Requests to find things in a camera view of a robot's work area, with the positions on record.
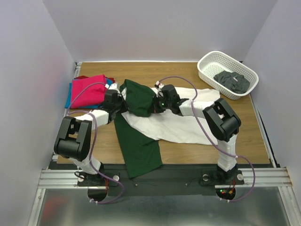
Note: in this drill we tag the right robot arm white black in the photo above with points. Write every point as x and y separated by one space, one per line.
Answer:
223 123

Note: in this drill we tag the grey t-shirt in basket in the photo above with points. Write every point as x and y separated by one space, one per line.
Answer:
233 81

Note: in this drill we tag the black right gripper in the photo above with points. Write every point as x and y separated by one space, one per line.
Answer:
154 107

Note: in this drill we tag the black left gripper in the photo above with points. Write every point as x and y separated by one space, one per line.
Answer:
124 105

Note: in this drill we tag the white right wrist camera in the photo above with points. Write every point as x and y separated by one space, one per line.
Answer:
158 85

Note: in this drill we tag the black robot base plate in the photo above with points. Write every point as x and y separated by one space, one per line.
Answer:
170 179

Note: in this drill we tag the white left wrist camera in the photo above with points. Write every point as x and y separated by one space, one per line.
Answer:
113 86

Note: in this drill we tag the blue folded t-shirt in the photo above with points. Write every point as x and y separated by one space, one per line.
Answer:
68 101

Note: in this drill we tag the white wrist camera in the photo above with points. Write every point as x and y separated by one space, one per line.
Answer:
158 85
113 86

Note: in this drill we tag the pink folded t-shirt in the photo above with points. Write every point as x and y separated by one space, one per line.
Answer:
88 91

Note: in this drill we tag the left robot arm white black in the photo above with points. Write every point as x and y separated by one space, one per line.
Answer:
77 135

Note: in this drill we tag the white and green t-shirt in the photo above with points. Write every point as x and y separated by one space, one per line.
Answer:
139 131

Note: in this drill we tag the aluminium frame rail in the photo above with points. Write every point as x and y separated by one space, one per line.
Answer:
267 194

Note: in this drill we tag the dark red folded t-shirt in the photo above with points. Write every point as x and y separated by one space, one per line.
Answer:
109 81

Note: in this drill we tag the white perforated laundry basket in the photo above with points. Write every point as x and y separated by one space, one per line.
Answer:
216 62

